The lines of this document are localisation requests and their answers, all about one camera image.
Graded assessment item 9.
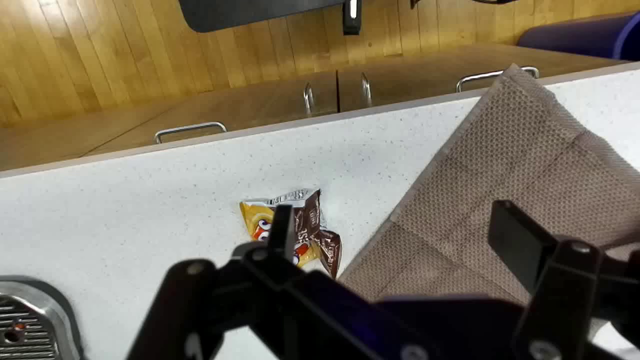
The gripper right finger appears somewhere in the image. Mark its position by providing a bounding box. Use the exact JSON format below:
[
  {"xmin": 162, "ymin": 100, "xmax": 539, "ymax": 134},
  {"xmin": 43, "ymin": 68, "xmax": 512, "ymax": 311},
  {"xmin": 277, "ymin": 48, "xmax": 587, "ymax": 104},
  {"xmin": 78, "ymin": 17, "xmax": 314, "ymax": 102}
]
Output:
[{"xmin": 487, "ymin": 199, "xmax": 640, "ymax": 360}]

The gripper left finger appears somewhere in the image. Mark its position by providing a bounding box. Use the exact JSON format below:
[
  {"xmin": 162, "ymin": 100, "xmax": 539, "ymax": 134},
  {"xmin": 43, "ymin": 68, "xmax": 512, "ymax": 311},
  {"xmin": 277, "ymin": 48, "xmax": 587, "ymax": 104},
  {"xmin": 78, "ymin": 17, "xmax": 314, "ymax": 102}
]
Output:
[{"xmin": 127, "ymin": 204, "xmax": 436, "ymax": 360}]

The brown candy packet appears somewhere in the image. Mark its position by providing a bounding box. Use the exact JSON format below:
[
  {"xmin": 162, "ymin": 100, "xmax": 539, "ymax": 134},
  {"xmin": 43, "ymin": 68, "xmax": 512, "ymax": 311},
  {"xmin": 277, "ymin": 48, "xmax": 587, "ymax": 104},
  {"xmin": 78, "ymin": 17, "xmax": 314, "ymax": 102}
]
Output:
[{"xmin": 270, "ymin": 188, "xmax": 343, "ymax": 279}]

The yellow candy packet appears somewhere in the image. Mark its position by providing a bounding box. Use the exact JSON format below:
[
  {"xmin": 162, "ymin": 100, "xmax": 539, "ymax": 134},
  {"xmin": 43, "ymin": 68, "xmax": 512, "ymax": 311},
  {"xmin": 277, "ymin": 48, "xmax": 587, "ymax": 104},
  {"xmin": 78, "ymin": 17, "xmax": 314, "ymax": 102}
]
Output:
[{"xmin": 239, "ymin": 199, "xmax": 321, "ymax": 267}]

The beige quilted mat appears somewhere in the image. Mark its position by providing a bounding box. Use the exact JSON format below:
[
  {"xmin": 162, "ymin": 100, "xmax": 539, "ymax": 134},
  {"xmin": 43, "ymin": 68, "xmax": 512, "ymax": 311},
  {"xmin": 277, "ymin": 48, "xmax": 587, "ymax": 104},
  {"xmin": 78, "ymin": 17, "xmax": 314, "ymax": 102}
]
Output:
[{"xmin": 339, "ymin": 63, "xmax": 640, "ymax": 307}]

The purple seat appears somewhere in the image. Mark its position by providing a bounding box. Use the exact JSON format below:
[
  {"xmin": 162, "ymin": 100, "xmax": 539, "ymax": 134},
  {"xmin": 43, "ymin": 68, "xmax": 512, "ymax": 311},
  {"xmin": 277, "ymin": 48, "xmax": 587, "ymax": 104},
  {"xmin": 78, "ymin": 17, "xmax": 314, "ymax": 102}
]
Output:
[{"xmin": 516, "ymin": 12, "xmax": 640, "ymax": 62}]

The silver metal grille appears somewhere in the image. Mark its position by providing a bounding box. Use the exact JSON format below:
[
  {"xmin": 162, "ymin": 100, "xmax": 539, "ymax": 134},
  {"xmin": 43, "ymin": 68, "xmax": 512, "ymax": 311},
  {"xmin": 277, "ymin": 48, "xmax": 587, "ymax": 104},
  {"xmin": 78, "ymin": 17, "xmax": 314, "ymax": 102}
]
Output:
[{"xmin": 0, "ymin": 275, "xmax": 84, "ymax": 360}]

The black device with white light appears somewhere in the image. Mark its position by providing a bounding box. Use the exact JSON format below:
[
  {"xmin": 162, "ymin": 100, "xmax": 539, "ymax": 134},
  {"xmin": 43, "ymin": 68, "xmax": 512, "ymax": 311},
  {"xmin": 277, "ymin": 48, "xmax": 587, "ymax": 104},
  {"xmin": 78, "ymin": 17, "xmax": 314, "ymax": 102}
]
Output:
[{"xmin": 342, "ymin": 0, "xmax": 363, "ymax": 36}]

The dark grey board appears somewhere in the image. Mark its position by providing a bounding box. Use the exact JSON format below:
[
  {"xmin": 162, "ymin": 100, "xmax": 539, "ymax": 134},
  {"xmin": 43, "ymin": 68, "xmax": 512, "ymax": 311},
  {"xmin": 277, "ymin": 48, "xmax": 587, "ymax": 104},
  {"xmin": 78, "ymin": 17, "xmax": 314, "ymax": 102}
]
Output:
[{"xmin": 178, "ymin": 0, "xmax": 351, "ymax": 34}]

